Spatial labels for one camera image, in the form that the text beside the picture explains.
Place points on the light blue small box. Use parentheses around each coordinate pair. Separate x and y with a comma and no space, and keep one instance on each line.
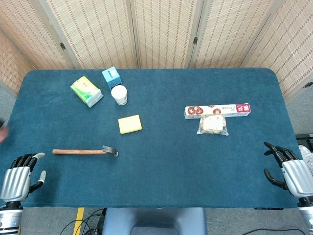
(112,77)

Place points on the green yellow tissue pack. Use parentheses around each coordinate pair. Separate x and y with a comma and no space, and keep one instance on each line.
(86,91)

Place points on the white paper cup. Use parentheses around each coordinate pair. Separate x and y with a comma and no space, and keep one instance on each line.
(119,95)

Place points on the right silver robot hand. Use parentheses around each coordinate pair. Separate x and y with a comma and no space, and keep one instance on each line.
(294,175)

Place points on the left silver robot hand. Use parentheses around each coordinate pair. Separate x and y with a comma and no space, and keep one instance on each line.
(16,180)

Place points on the clear bag of bread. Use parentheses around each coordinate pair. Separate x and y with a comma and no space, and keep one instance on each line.
(212,125)

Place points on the black equipment frame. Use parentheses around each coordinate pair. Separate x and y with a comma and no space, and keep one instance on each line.
(305,140)

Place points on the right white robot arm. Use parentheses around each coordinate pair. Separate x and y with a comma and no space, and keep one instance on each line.
(306,210)

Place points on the bamboo folding screen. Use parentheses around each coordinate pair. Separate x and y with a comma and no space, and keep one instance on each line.
(156,31)

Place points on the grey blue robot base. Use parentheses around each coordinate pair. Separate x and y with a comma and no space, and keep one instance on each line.
(154,221)

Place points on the teal blue table cloth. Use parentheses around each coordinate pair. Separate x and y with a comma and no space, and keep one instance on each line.
(156,151)

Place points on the yellow sponge block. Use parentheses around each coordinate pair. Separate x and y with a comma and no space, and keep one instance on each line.
(129,124)

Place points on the long cling wrap box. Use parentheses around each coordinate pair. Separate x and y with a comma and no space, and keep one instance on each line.
(217,110)

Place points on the yellow floor tape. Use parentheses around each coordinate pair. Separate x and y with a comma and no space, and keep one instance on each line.
(78,221)

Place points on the person's blurred hand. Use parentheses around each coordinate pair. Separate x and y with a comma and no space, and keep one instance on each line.
(3,132)

